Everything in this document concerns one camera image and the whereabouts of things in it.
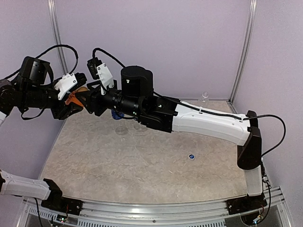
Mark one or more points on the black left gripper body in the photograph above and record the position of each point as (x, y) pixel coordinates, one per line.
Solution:
(60, 111)

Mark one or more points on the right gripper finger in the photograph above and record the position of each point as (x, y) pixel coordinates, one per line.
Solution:
(95, 85)
(82, 104)

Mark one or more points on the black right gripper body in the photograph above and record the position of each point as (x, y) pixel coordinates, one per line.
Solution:
(99, 108)

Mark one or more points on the orange juice bottle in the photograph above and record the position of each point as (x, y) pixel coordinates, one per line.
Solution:
(72, 99)

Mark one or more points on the clear bottle blue label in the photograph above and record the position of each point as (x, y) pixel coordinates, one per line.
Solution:
(204, 97)

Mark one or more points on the blue white bottle cap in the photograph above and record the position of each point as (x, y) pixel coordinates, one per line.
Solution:
(191, 157)

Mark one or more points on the gold juice bottle cap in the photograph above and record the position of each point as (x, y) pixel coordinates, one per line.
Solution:
(82, 89)

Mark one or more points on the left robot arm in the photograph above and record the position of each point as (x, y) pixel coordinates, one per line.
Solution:
(35, 87)

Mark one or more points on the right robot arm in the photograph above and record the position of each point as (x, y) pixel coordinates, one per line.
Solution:
(137, 99)

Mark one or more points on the water bottle blue cap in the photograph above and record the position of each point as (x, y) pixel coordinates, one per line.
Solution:
(120, 129)

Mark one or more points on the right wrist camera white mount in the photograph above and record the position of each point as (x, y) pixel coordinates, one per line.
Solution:
(101, 73)

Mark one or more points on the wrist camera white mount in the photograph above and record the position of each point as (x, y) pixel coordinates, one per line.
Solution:
(69, 83)
(101, 73)

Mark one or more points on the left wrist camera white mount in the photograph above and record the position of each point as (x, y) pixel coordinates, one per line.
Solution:
(69, 83)

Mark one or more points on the aluminium corner post left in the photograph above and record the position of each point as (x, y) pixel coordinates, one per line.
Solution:
(56, 33)

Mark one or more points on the aluminium corner post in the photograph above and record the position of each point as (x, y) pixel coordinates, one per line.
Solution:
(56, 33)
(245, 50)

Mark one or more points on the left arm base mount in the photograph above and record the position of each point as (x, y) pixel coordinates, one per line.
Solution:
(57, 202)

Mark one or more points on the aluminium front rail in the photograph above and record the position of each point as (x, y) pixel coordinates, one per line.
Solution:
(215, 213)

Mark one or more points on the aluminium corner post right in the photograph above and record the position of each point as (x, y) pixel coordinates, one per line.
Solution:
(245, 50)

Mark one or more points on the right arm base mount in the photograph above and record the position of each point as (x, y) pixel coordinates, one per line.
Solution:
(245, 203)

